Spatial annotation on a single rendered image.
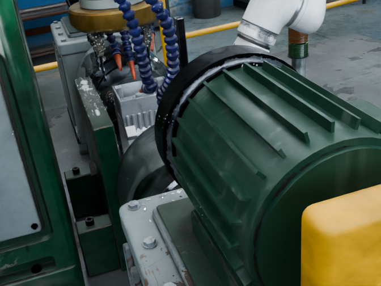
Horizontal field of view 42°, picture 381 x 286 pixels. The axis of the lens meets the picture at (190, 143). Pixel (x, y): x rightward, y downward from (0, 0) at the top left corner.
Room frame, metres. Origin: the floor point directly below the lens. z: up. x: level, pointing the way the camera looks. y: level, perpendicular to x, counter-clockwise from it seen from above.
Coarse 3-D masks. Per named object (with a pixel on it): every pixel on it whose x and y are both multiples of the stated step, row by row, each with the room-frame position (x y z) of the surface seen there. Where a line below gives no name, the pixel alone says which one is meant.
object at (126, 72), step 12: (108, 48) 1.28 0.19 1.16; (120, 48) 1.26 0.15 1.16; (84, 60) 1.31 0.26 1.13; (108, 60) 1.21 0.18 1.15; (156, 60) 1.24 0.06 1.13; (84, 72) 1.25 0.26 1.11; (96, 72) 1.19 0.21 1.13; (108, 72) 1.20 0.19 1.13; (120, 72) 1.21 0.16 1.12; (156, 72) 1.23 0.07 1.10; (96, 84) 1.19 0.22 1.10; (108, 84) 1.20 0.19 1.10; (120, 84) 1.20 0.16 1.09; (108, 96) 1.17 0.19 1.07; (108, 108) 1.19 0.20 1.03
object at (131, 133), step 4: (116, 112) 1.04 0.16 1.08; (128, 128) 0.94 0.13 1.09; (132, 128) 0.94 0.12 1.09; (128, 132) 0.93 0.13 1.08; (132, 132) 0.93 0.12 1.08; (136, 132) 0.93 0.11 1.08; (128, 136) 0.92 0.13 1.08; (132, 136) 0.92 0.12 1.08; (136, 136) 0.93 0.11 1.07; (128, 140) 0.93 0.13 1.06
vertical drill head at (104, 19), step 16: (80, 0) 0.97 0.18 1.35; (96, 0) 0.94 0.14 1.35; (112, 0) 0.94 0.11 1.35; (128, 0) 0.95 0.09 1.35; (144, 0) 0.99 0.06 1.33; (80, 16) 0.93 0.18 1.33; (96, 16) 0.91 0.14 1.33; (112, 16) 0.91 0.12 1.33; (144, 16) 0.93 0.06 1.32; (96, 32) 0.92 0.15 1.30; (112, 32) 0.92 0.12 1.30; (144, 32) 0.97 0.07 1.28; (96, 48) 0.94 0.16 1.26; (96, 64) 1.02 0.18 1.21
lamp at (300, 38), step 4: (288, 28) 1.45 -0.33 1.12; (288, 32) 1.45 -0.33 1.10; (292, 32) 1.43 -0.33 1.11; (296, 32) 1.42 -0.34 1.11; (300, 32) 1.42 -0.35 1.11; (288, 36) 1.45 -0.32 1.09; (292, 36) 1.43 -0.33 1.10; (296, 36) 1.42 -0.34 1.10; (300, 36) 1.42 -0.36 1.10; (304, 36) 1.42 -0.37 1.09; (288, 40) 1.45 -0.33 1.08; (292, 40) 1.43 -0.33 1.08; (296, 40) 1.42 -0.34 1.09; (300, 40) 1.42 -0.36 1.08; (304, 40) 1.42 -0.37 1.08
